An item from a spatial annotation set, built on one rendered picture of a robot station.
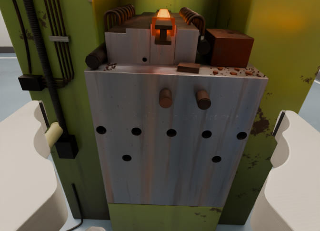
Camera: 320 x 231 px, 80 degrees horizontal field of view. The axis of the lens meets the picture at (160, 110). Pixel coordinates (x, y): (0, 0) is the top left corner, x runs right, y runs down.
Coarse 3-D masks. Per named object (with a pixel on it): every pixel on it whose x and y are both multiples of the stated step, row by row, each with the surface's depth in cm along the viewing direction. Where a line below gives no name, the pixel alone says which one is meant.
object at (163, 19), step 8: (160, 16) 46; (168, 16) 47; (152, 24) 39; (160, 24) 31; (168, 24) 31; (152, 32) 39; (160, 32) 31; (168, 32) 38; (160, 40) 31; (168, 40) 32
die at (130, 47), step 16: (144, 16) 62; (176, 16) 64; (112, 32) 41; (128, 32) 41; (144, 32) 41; (176, 32) 41; (192, 32) 41; (112, 48) 43; (128, 48) 42; (144, 48) 42; (160, 48) 42; (176, 48) 42; (192, 48) 42; (176, 64) 44
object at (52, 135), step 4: (52, 124) 69; (56, 124) 69; (52, 128) 67; (56, 128) 67; (60, 128) 69; (48, 132) 65; (52, 132) 65; (56, 132) 66; (60, 132) 68; (48, 136) 63; (52, 136) 64; (56, 136) 66; (48, 140) 62; (52, 140) 63; (56, 140) 65; (52, 144) 63
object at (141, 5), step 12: (120, 0) 80; (132, 0) 80; (144, 0) 79; (156, 0) 79; (168, 0) 79; (180, 0) 79; (192, 0) 79; (204, 0) 79; (216, 0) 79; (204, 12) 81; (216, 12) 81
